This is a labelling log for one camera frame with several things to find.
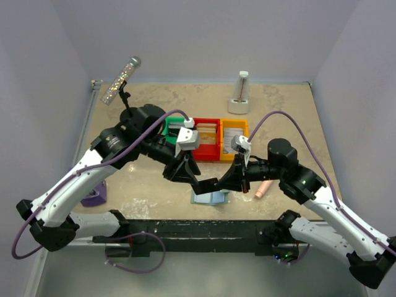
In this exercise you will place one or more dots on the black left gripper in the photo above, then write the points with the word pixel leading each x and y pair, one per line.
pixel 183 168

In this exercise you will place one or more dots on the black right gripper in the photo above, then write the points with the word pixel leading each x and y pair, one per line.
pixel 233 179

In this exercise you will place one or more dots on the black VIP card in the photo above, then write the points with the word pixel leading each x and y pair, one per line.
pixel 205 186

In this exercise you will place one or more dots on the teal leather card holder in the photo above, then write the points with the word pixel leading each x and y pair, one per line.
pixel 211 199

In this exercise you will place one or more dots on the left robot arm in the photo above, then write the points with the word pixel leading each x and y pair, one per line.
pixel 51 219

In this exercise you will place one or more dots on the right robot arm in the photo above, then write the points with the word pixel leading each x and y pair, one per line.
pixel 368 253

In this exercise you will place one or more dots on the silver cards stack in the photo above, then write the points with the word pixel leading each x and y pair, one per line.
pixel 228 135

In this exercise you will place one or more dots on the pink microphone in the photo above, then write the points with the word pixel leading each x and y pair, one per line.
pixel 263 188

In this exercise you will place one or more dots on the yellow plastic bin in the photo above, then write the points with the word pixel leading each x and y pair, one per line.
pixel 231 123

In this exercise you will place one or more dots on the red plastic bin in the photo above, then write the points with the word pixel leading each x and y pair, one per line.
pixel 208 153

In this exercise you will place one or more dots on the green plastic bin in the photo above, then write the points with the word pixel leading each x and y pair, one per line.
pixel 166 140

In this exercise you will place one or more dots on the white metronome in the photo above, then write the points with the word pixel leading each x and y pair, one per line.
pixel 238 102

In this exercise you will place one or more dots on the black microphone stand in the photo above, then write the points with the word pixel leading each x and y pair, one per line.
pixel 125 99

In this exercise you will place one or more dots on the glitter silver microphone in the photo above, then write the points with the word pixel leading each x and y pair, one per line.
pixel 125 74

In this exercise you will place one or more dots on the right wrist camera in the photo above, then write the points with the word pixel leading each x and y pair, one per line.
pixel 242 147

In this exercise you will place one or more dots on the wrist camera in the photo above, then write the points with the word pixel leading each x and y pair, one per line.
pixel 242 147
pixel 188 137

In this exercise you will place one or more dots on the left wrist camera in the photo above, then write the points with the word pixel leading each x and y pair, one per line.
pixel 188 137

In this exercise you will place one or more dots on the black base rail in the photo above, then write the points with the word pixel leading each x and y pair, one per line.
pixel 258 237

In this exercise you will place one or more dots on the purple bracket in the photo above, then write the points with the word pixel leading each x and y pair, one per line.
pixel 96 197

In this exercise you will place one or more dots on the aluminium frame rail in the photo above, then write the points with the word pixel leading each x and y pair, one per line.
pixel 41 256

